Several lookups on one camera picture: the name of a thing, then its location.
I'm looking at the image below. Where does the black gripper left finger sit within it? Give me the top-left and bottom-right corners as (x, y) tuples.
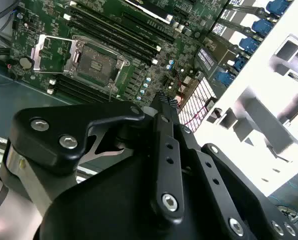
(10, 94), (186, 224)

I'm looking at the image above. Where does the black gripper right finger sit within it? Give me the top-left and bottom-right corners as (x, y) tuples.
(173, 101), (298, 238)

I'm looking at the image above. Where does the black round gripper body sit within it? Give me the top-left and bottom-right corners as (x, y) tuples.
(38, 152), (280, 240)

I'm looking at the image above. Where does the metal socket cover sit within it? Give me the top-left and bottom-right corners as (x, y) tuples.
(30, 34), (86, 76)

